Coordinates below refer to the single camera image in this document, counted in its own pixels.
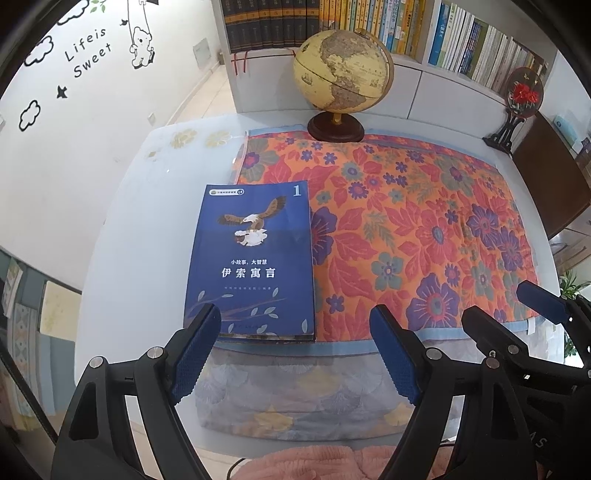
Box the green spider plant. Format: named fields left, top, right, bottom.
left=556, top=270, right=585, bottom=305

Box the brown wooden cabinet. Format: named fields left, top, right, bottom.
left=512, top=113, right=591, bottom=241

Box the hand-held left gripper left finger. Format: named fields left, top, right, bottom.
left=51, top=303, right=223, bottom=480

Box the black outline cloud decal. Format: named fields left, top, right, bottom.
left=21, top=34, right=54, bottom=61
left=55, top=0, right=93, bottom=24

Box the blue eagle cover book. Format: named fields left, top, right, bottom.
left=183, top=182, right=317, bottom=343

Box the cream rectangular panel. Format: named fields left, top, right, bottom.
left=39, top=281, right=83, bottom=343

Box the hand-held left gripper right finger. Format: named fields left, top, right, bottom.
left=368, top=304, right=541, bottom=480

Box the orange floral cloth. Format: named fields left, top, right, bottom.
left=231, top=129, right=541, bottom=344

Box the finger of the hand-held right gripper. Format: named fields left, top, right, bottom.
left=461, top=305, right=568, bottom=385
left=516, top=280, right=591, bottom=366

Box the antique yellow globe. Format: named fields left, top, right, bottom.
left=292, top=28, right=395, bottom=143

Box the row of black books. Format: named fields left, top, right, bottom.
left=222, top=0, right=321, bottom=52

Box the round embroidered flower ornament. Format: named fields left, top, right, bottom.
left=482, top=66, right=546, bottom=158

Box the row of yellow books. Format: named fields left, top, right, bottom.
left=318, top=0, right=428, bottom=58

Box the black wall lettering decal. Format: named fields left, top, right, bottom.
left=62, top=28, right=114, bottom=79

